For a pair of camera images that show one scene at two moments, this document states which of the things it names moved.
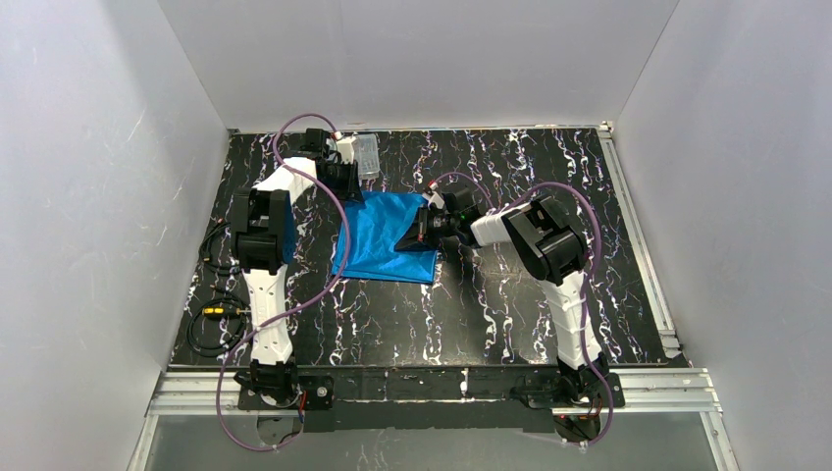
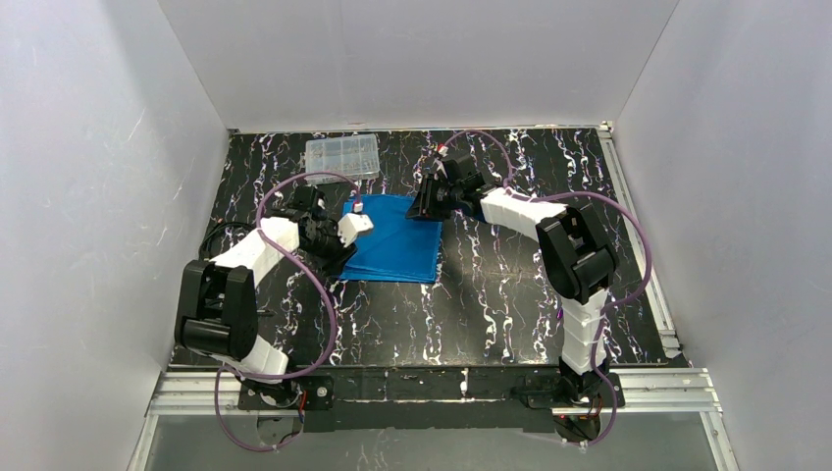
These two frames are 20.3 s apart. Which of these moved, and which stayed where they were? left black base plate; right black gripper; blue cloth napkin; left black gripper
Moved: left black gripper; right black gripper
Stayed: blue cloth napkin; left black base plate
